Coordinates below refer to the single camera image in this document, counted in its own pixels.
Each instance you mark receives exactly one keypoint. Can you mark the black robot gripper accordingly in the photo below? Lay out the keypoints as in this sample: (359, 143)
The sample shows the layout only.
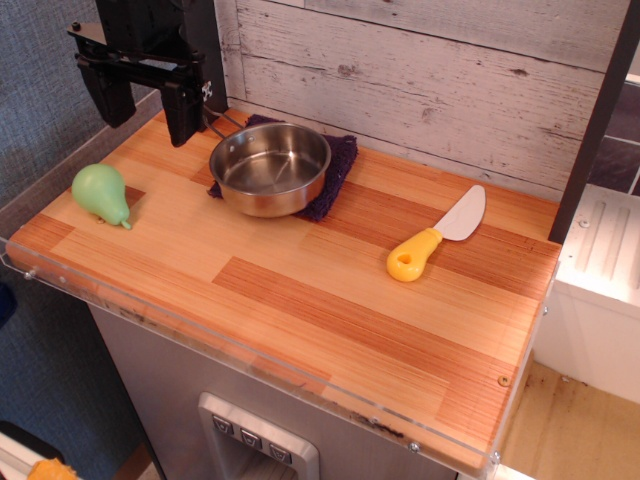
(157, 44)

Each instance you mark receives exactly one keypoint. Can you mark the stainless steel pan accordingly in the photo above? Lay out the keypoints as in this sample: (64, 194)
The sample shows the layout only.
(270, 170)

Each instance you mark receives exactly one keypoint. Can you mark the green toy pear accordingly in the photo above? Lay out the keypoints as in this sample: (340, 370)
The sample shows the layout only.
(100, 190)

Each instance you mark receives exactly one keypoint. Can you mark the silver toy fridge cabinet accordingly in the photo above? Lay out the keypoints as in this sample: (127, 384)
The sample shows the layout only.
(165, 381)

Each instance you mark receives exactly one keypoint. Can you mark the toy ice dispenser panel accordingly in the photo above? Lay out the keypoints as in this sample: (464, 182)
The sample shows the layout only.
(252, 440)

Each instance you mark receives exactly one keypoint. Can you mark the orange object bottom left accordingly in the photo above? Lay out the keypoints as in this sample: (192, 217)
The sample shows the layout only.
(51, 469)

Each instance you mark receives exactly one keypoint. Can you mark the yellow handled toy knife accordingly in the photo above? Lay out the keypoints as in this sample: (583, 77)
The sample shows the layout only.
(407, 261)

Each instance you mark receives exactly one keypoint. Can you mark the dark right vertical post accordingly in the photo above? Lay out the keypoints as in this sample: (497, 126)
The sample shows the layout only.
(618, 68)

